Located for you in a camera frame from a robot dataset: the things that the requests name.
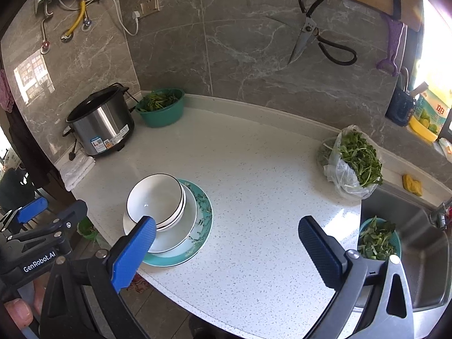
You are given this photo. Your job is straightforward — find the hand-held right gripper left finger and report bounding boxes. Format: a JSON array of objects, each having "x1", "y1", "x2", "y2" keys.
[{"x1": 40, "y1": 216, "x2": 157, "y2": 339}]

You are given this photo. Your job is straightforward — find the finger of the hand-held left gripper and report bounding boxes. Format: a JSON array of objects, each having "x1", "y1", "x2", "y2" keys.
[
  {"x1": 0, "y1": 198, "x2": 48, "y2": 235},
  {"x1": 0, "y1": 199, "x2": 88, "y2": 246}
]

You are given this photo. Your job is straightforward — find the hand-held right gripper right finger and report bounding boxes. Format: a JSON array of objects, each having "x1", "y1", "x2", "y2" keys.
[{"x1": 298, "y1": 215, "x2": 414, "y2": 339}]

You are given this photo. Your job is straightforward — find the small white bowl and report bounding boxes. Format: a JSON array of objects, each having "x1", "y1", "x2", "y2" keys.
[{"x1": 126, "y1": 173, "x2": 185, "y2": 230}]

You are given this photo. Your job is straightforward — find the large white bowl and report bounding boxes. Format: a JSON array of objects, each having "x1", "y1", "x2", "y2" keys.
[{"x1": 122, "y1": 180, "x2": 198, "y2": 254}]

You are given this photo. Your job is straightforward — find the person's left hand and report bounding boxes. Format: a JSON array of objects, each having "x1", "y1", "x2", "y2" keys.
[{"x1": 5, "y1": 279, "x2": 46, "y2": 330}]

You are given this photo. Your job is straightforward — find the green bag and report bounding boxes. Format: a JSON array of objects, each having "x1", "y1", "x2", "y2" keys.
[{"x1": 77, "y1": 217, "x2": 99, "y2": 242}]

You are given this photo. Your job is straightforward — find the dark green chair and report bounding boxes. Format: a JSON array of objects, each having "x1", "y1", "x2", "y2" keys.
[{"x1": 0, "y1": 168, "x2": 39, "y2": 220}]

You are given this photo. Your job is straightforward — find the folded white towel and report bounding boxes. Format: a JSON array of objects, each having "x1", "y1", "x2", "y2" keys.
[{"x1": 59, "y1": 153, "x2": 97, "y2": 191}]

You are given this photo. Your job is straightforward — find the leafy greens in teal basin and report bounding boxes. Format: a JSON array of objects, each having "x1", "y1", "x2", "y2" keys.
[{"x1": 359, "y1": 217, "x2": 396, "y2": 258}]

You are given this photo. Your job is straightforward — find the teal plastic basin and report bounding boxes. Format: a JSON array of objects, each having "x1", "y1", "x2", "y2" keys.
[{"x1": 357, "y1": 216, "x2": 402, "y2": 260}]

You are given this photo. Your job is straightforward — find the clear plastic bag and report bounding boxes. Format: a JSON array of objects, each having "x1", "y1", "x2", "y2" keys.
[{"x1": 317, "y1": 125, "x2": 384, "y2": 199}]

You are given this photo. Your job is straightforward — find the steel slow cooker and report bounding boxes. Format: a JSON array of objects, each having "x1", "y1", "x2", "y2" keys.
[{"x1": 63, "y1": 82, "x2": 136, "y2": 157}]

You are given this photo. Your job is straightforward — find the steel sink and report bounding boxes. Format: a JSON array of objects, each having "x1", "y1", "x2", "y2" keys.
[{"x1": 355, "y1": 184, "x2": 449, "y2": 313}]

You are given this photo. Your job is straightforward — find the black shoe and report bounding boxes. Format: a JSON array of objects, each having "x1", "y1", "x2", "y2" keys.
[{"x1": 187, "y1": 314, "x2": 220, "y2": 339}]

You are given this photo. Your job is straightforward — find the bunch of leafy greens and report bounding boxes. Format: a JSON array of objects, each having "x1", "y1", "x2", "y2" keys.
[{"x1": 332, "y1": 131, "x2": 384, "y2": 188}]

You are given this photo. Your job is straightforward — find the yellow sponge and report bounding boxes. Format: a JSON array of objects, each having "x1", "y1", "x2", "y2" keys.
[{"x1": 403, "y1": 174, "x2": 423, "y2": 197}]

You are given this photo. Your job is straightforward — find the pink hanging cloth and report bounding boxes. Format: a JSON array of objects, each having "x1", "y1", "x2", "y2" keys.
[{"x1": 0, "y1": 69, "x2": 15, "y2": 114}]

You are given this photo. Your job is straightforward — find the steel faucet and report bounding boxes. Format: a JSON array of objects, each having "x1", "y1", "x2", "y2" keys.
[{"x1": 429, "y1": 198, "x2": 452, "y2": 230}]

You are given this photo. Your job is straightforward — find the green plastic basin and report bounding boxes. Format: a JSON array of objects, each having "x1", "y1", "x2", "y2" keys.
[{"x1": 135, "y1": 88, "x2": 185, "y2": 128}]

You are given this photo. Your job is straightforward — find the leafy greens in green basin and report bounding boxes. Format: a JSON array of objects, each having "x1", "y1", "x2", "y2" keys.
[{"x1": 139, "y1": 91, "x2": 179, "y2": 112}]

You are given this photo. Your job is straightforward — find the yellow bowl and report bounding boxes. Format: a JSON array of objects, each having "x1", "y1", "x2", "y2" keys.
[{"x1": 408, "y1": 115, "x2": 438, "y2": 144}]

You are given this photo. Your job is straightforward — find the dark blue utensil holder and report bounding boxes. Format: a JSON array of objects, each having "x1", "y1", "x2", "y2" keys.
[{"x1": 385, "y1": 86, "x2": 417, "y2": 128}]

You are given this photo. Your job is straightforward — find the purple peeler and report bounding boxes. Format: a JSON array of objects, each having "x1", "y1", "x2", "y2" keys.
[{"x1": 375, "y1": 14, "x2": 407, "y2": 76}]

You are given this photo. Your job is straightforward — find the silver hose with red flange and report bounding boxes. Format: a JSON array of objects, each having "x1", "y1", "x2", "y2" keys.
[{"x1": 40, "y1": 3, "x2": 54, "y2": 54}]

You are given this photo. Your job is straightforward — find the silver hose with blue flange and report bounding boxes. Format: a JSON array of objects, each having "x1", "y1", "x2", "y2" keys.
[{"x1": 82, "y1": 0, "x2": 94, "y2": 32}]

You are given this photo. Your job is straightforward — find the yellow gas hose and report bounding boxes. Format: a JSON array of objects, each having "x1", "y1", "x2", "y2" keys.
[{"x1": 61, "y1": 0, "x2": 87, "y2": 43}]

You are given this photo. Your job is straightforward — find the white plug and cord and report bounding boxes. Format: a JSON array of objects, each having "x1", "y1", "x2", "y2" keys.
[{"x1": 106, "y1": 0, "x2": 141, "y2": 36}]

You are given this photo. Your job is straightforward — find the black handled kitchen scissors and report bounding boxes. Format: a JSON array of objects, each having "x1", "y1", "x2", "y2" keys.
[{"x1": 288, "y1": 0, "x2": 358, "y2": 66}]

